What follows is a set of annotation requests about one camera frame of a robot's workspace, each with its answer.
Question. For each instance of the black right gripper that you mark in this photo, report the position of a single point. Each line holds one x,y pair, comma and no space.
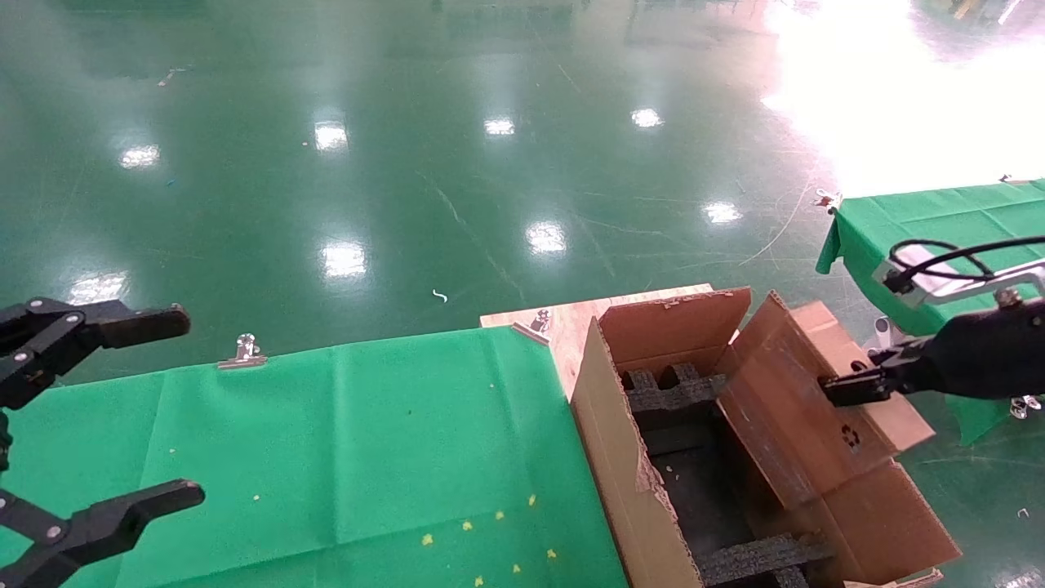
988,359

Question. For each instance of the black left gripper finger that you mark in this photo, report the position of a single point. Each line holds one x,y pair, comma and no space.
98,523
73,322

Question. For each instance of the large open cardboard carton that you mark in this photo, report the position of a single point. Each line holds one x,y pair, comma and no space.
620,457

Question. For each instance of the black foam bottom liner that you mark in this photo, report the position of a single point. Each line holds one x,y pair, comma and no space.
702,490

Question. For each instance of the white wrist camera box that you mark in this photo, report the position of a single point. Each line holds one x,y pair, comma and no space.
922,290

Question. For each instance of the silver camera mounting bracket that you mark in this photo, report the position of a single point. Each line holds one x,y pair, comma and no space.
1029,273

